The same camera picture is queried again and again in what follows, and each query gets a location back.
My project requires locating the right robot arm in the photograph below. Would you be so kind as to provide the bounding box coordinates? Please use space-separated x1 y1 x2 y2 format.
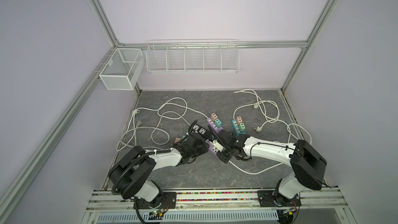
211 131 327 201

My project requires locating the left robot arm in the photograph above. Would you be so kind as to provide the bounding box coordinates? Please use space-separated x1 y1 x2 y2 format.
108 132 208 202

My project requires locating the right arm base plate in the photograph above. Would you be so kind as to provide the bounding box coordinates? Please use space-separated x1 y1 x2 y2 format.
257 190 302 207

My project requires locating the long white wire basket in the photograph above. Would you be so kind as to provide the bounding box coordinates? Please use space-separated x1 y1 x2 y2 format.
146 39 240 73

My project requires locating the white cables left bundle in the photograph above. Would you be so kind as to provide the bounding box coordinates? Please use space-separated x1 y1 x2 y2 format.
115 96 209 153

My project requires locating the aluminium frame rail front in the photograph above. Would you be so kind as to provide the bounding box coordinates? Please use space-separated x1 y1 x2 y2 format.
86 188 348 213

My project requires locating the pink plug purple strip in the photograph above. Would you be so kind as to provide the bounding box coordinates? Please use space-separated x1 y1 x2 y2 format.
210 113 218 121

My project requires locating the white vented cable duct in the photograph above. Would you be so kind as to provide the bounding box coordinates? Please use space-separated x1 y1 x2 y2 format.
94 209 279 224

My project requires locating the white cable of lower strip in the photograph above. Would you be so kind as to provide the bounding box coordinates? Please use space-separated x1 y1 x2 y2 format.
228 160 284 175

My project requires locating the small white mesh basket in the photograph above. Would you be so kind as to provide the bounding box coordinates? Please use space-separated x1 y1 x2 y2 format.
99 48 145 91

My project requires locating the black power strip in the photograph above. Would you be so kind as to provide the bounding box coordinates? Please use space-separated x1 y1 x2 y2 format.
191 124 209 138

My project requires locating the teal power strip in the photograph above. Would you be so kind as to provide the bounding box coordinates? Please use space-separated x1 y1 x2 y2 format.
232 119 245 137

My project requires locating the purple power strip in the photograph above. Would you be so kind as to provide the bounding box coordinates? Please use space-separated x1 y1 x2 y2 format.
206 140 219 156
207 118 223 134

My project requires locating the pink plug on teal strip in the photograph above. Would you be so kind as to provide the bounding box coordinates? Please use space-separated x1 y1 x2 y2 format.
236 116 243 124

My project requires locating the green plug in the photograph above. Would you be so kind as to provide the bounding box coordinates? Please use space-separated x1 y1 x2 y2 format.
238 123 246 132

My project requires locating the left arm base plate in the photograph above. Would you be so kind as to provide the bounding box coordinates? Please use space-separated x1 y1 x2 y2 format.
137 191 177 209

